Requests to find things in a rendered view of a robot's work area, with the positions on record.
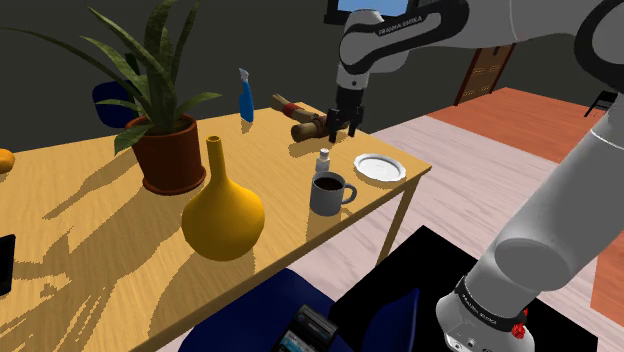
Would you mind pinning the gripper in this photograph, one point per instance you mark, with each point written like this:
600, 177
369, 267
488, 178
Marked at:
349, 100

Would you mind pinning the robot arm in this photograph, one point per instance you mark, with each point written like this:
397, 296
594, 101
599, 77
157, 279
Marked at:
551, 195

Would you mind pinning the brown rolled scroll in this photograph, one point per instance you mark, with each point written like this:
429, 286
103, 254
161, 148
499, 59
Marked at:
306, 130

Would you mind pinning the small white bottle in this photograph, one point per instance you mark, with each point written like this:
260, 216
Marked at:
322, 162

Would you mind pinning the brown scroll with red band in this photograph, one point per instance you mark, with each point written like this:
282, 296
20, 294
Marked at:
292, 109

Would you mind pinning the white plate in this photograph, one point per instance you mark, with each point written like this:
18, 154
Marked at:
380, 167

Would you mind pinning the grey mug with coffee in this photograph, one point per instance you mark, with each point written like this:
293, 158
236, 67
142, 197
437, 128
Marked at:
327, 195

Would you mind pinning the blue spray bottle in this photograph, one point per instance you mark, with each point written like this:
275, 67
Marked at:
246, 102

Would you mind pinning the brown wooden door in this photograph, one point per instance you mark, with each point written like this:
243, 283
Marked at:
482, 73

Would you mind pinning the yellow long-necked vase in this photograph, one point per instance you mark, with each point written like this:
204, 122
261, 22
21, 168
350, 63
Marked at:
222, 214

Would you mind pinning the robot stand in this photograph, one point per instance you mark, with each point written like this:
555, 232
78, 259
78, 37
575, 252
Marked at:
419, 263

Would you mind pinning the green plant in brown pot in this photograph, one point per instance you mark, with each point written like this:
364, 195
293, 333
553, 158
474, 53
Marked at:
168, 151

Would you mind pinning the black phone with screen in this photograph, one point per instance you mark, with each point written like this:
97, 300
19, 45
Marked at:
304, 332

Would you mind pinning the dark blue chair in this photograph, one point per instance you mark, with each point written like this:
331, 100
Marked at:
111, 105
253, 317

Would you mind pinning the wooden table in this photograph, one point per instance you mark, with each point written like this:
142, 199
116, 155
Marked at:
122, 253

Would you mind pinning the black chair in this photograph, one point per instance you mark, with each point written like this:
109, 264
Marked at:
602, 102

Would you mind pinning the orange fruit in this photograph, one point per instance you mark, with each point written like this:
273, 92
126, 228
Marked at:
5, 160

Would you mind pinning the black flat device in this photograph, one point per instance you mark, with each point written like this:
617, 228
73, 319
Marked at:
6, 263

